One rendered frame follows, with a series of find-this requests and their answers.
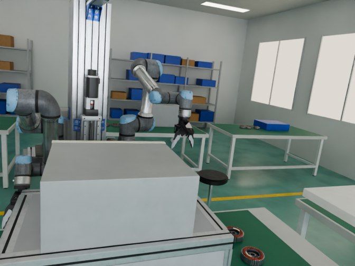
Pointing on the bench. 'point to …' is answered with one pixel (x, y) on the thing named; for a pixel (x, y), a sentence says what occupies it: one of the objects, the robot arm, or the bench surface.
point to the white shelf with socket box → (334, 200)
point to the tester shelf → (52, 259)
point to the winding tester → (114, 195)
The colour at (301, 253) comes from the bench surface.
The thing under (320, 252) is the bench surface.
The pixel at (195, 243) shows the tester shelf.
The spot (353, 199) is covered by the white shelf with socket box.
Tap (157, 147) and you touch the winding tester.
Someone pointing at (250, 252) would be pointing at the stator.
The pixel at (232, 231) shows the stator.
